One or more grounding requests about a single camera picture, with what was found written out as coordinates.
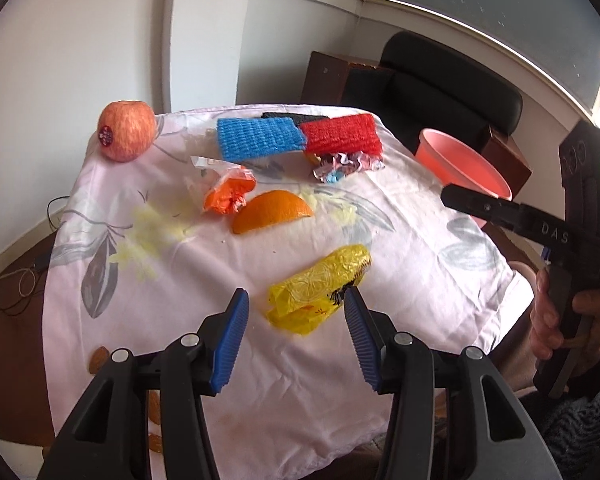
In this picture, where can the orange snack wrapper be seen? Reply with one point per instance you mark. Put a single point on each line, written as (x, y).
(227, 192)

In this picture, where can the red foam fruit net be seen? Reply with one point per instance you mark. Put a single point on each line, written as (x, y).
(342, 134)

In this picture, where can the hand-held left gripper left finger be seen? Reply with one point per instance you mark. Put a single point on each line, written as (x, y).
(230, 345)

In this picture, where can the person's leg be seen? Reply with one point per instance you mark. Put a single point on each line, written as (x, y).
(515, 367)

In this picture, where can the brown wooden cabinet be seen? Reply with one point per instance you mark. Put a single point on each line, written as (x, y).
(322, 80)

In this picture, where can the black foam fruit net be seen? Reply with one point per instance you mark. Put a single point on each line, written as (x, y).
(285, 116)

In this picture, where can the window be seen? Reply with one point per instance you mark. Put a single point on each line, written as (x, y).
(505, 15)

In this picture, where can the black leather chair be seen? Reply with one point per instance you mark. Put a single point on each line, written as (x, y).
(430, 85)

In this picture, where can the brown wooden side table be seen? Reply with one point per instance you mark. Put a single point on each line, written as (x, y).
(507, 155)

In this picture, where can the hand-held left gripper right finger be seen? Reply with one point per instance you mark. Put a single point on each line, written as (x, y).
(360, 340)

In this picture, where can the orange wedge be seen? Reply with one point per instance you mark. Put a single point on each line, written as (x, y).
(272, 210)

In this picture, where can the person's right hand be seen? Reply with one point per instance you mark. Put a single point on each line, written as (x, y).
(544, 315)

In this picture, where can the blue foam fruit net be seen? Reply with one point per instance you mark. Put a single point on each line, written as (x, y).
(257, 137)

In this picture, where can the floral white tablecloth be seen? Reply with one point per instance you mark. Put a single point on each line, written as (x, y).
(290, 390)

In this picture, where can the red apple with sticker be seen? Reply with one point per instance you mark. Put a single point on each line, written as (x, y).
(126, 130)

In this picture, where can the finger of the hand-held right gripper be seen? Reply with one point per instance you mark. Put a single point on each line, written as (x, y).
(480, 205)

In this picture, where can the silver pink candy wrapper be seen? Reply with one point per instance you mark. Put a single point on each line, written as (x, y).
(345, 167)

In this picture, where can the yellow snack wrapper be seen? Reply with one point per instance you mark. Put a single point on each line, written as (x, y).
(310, 285)

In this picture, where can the brown almond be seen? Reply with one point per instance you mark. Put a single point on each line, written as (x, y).
(154, 406)
(156, 443)
(98, 360)

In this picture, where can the pink plastic basin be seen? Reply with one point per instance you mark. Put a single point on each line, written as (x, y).
(455, 165)

